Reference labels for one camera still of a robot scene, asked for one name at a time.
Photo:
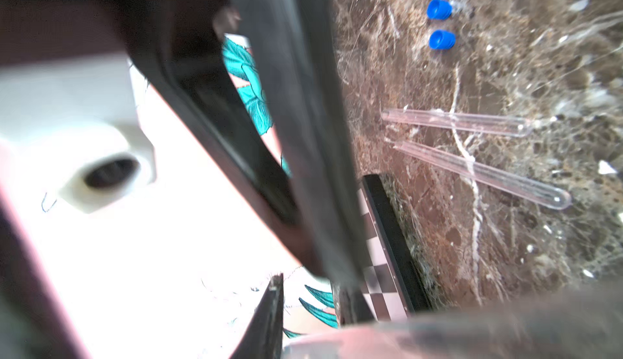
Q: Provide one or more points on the blue rubber stopper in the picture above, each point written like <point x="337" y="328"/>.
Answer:
<point x="442" y="40"/>
<point x="439" y="10"/>

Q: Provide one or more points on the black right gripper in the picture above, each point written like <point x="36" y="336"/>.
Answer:
<point x="310" y="202"/>

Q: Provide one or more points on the brown checkered chess board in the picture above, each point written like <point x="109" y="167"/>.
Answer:
<point x="392" y="289"/>

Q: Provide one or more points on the clear test tube blue stopper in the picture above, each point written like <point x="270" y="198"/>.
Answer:
<point x="522" y="187"/>
<point x="583" y="323"/>
<point x="475" y="123"/>

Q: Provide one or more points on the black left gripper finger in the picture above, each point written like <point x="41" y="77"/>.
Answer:
<point x="263" y="337"/>

